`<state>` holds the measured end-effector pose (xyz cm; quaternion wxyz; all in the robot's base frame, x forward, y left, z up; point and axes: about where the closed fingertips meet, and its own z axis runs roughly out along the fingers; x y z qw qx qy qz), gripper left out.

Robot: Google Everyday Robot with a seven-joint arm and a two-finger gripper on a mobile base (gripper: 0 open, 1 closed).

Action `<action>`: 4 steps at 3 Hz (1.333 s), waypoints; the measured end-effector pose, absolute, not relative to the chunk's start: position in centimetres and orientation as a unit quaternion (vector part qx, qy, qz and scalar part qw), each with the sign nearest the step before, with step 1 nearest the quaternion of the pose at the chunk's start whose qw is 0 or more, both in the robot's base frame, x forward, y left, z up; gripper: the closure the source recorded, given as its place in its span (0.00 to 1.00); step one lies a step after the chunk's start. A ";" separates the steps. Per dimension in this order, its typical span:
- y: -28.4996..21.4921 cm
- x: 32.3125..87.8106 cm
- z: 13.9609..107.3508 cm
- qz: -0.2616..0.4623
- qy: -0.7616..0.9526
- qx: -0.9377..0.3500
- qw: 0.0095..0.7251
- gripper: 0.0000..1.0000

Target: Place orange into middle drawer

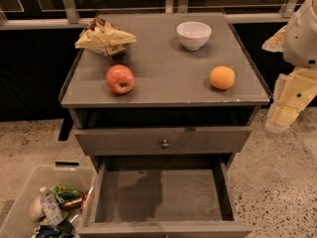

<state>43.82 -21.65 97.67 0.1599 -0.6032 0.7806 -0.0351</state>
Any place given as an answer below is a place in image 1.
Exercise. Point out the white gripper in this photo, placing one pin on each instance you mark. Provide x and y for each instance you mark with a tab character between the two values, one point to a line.
302	40

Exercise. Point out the orange fruit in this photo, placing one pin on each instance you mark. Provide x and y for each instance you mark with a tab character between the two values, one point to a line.
222	77

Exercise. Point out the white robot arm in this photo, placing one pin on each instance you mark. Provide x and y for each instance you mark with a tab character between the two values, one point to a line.
297	41

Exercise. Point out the closed grey upper drawer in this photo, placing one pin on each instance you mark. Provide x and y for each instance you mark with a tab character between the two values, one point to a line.
147	141

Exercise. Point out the grey drawer cabinet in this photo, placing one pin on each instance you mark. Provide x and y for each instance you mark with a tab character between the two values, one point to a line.
172	86

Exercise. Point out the round metal drawer knob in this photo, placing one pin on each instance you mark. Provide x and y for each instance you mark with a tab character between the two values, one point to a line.
165	144

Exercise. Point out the open grey middle drawer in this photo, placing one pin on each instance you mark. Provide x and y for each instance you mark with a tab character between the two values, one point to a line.
162	197

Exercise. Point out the white bowl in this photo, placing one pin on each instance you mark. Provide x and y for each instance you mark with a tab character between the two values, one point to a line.
193	35

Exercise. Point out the red apple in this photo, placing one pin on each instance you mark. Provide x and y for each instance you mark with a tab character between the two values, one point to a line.
120	79

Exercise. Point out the yellow chip bag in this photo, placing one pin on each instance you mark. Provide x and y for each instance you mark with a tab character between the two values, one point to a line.
104	39

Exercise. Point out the brown can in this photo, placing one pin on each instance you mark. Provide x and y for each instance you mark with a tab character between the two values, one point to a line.
72	204

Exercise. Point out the green snack packet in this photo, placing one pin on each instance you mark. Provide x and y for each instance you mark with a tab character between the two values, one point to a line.
65	192

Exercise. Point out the plastic water bottle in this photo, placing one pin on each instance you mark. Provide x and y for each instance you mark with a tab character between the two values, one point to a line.
50	207

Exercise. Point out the clear plastic bin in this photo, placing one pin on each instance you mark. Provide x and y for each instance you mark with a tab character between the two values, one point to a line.
18	223

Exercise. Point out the dark blue snack packet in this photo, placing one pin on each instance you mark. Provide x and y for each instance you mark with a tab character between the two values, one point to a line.
63	230

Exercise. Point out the white round object in bin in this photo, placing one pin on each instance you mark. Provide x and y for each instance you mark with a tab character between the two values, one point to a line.
36	211

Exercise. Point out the metal railing frame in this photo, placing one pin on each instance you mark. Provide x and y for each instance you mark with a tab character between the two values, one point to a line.
59	14

